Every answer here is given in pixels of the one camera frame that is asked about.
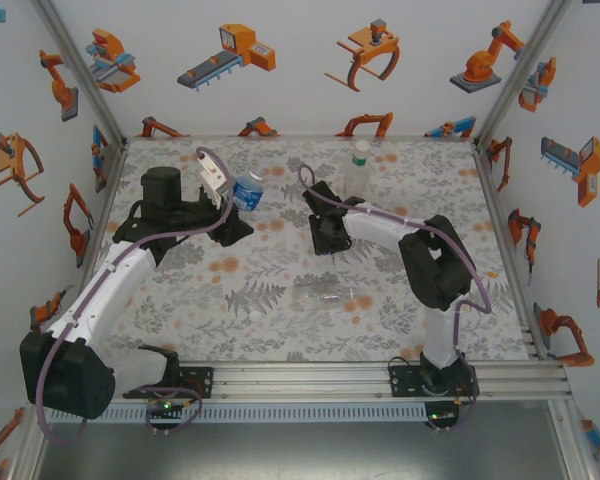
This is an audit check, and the small blue label bottle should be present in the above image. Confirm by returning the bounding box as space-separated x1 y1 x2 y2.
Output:
231 171 267 214

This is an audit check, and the clear bottle with green label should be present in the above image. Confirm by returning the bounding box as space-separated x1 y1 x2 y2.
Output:
343 151 374 199

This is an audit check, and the plain clear plastic bottle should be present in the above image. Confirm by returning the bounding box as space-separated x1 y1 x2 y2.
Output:
290 283 364 312

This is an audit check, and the grey floral table cloth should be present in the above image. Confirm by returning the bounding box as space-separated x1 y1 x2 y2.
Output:
82 137 536 364

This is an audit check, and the grey metal panel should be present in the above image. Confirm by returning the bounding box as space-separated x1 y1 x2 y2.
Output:
34 419 566 480

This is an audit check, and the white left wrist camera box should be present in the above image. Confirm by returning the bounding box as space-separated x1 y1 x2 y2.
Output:
198 153 233 209

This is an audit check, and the aluminium table side rail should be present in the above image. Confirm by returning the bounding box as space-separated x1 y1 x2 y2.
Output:
472 137 549 361
74 137 130 301

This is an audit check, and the aluminium mounting rail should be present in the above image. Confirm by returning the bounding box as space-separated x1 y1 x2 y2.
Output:
27 362 574 404

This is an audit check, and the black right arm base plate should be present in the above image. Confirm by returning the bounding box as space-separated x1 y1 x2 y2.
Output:
388 364 481 399

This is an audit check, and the aluminium frame post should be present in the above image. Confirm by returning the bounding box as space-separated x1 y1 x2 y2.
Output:
474 0 574 149
32 0 129 151

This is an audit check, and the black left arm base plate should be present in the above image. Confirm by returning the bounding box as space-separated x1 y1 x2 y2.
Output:
123 366 216 400

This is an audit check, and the white slotted cable duct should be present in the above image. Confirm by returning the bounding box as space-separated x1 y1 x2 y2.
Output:
47 403 429 424

